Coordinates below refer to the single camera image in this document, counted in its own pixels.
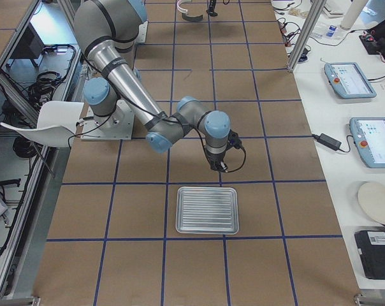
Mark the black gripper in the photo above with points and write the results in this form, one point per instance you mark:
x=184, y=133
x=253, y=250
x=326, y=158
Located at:
x=212, y=4
x=215, y=159

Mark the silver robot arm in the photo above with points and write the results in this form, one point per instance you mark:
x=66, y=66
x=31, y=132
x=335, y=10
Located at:
x=98, y=25

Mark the ribbed metal tray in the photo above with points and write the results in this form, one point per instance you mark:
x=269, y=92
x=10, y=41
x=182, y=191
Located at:
x=207, y=210

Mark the black brake pad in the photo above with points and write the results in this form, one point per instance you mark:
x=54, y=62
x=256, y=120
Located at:
x=211, y=13

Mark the olive brake shoe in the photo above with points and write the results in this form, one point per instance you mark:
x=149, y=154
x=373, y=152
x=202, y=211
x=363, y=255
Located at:
x=189, y=18

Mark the black power adapter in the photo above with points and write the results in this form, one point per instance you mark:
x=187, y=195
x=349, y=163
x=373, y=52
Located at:
x=327, y=141

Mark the upper blue teach pendant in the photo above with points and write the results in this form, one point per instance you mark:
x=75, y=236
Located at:
x=348, y=81

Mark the blue teach pendant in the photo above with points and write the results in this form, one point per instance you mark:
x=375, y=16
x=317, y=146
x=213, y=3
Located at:
x=369, y=137
x=348, y=81

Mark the lower blue teach pendant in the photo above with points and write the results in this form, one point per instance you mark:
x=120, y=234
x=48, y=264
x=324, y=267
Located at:
x=369, y=137

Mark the white plastic chair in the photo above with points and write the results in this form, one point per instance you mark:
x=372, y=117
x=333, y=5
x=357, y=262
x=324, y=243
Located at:
x=56, y=124

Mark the beige round plate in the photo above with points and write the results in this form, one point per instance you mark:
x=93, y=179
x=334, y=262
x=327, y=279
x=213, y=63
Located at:
x=371, y=198

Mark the black laptop case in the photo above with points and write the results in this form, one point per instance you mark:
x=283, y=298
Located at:
x=371, y=248

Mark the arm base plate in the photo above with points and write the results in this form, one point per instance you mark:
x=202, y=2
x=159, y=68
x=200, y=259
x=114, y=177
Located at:
x=142, y=33
x=118, y=127

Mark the aluminium frame post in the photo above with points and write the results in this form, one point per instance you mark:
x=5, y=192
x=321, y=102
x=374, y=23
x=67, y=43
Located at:
x=308, y=26

